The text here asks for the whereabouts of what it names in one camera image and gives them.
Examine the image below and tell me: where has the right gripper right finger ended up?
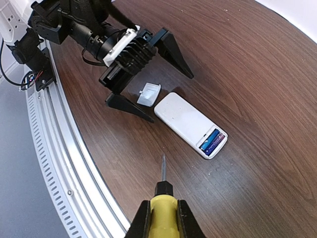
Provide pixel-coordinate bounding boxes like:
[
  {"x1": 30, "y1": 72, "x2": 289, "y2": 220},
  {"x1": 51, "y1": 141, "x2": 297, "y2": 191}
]
[{"x1": 177, "y1": 200, "x2": 206, "y2": 238}]

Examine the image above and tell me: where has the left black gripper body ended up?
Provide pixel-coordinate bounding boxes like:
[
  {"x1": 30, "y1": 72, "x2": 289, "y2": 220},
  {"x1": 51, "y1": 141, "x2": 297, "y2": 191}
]
[{"x1": 81, "y1": 23, "x2": 168, "y2": 94}]

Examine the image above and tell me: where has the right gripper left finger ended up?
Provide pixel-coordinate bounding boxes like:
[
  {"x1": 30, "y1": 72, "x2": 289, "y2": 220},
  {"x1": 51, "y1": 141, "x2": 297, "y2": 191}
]
[{"x1": 125, "y1": 200, "x2": 151, "y2": 238}]

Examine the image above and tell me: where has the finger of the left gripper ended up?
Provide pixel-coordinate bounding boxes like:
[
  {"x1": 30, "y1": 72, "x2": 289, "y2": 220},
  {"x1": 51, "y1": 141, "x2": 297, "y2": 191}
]
[
  {"x1": 106, "y1": 93, "x2": 155, "y2": 123},
  {"x1": 156, "y1": 28, "x2": 194, "y2": 79}
]

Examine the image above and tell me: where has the yellow handled screwdriver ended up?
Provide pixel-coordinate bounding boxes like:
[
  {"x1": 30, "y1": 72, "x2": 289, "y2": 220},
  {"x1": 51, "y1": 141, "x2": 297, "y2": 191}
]
[{"x1": 149, "y1": 155, "x2": 180, "y2": 238}]

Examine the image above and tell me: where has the white battery cover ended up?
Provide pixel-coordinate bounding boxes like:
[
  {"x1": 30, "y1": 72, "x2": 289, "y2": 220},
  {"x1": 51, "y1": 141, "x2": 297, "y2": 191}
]
[{"x1": 137, "y1": 82, "x2": 161, "y2": 107}]

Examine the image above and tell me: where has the white remote control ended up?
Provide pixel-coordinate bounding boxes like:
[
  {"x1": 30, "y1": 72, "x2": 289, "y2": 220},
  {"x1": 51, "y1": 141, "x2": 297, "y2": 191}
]
[{"x1": 154, "y1": 92, "x2": 228, "y2": 160}]

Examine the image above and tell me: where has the purple battery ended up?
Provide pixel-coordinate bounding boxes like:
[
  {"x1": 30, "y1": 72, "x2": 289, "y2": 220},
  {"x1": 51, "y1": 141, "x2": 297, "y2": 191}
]
[{"x1": 205, "y1": 133, "x2": 225, "y2": 156}]

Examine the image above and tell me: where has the blue battery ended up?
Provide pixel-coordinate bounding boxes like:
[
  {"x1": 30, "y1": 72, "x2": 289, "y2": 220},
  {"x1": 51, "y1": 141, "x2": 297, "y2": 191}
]
[{"x1": 200, "y1": 129, "x2": 219, "y2": 151}]

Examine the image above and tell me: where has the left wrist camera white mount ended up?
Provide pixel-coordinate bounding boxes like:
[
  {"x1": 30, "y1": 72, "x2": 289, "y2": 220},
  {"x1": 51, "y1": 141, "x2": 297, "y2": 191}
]
[{"x1": 103, "y1": 24, "x2": 159, "y2": 75}]

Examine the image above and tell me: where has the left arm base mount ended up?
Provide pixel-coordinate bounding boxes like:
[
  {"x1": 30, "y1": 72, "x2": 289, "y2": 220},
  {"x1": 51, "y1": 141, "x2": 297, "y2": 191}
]
[{"x1": 19, "y1": 47, "x2": 56, "y2": 92}]

